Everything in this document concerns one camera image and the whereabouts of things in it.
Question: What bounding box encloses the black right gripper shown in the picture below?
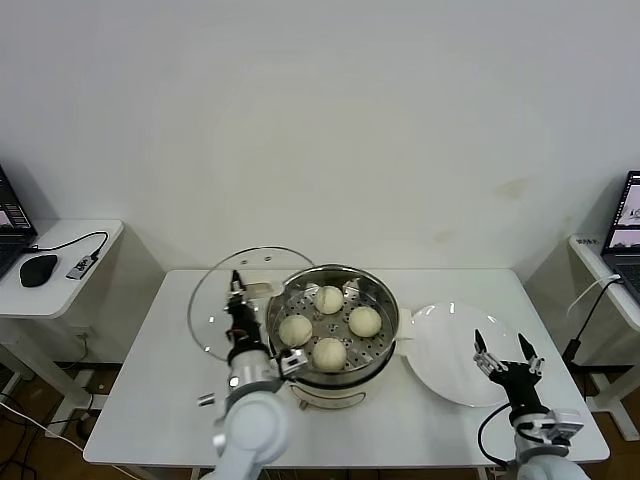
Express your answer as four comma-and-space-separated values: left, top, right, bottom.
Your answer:
472, 328, 547, 415

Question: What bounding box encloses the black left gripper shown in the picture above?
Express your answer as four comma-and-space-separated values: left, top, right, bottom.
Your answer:
225, 269, 267, 360

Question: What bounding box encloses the round glass pot lid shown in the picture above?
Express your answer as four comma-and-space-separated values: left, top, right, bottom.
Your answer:
187, 244, 319, 364

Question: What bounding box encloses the white steamed baozi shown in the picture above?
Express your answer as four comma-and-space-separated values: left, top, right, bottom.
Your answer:
278, 314, 314, 348
347, 305, 384, 338
313, 285, 345, 315
311, 337, 348, 372

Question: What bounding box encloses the stainless steel steamer basket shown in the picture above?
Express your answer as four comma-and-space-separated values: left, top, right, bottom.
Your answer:
257, 264, 417, 386

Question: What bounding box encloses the white round plate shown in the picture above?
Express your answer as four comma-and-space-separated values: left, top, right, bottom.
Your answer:
405, 301, 519, 409

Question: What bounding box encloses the cream electric cooker pot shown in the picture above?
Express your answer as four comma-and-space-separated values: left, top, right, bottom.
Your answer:
279, 339, 401, 413

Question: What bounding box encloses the black open laptop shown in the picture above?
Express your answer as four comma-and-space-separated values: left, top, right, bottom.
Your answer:
599, 170, 640, 306
0, 166, 39, 280

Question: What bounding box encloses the small grey usb hub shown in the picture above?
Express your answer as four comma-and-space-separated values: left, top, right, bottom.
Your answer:
65, 253, 98, 282

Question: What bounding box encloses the black computer mouse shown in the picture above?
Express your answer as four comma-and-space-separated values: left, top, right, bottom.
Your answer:
18, 254, 59, 289

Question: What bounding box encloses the black laptop power cable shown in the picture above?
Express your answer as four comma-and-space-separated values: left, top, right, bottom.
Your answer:
560, 279, 624, 369

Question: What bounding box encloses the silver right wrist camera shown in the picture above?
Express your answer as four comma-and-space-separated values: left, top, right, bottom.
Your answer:
539, 408, 585, 446

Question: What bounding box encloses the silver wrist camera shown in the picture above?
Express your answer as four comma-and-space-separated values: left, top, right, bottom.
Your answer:
273, 346, 308, 377
539, 408, 585, 446

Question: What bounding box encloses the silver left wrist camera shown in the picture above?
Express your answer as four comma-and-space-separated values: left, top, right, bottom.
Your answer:
273, 346, 308, 377

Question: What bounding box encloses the white laptop cable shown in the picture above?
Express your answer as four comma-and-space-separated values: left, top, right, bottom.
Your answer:
566, 273, 621, 316

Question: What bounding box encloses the black usb hub cable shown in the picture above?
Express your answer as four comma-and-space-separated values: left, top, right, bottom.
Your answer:
19, 230, 109, 262

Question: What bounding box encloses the white floor cable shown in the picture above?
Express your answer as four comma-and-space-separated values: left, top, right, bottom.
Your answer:
0, 401, 69, 442

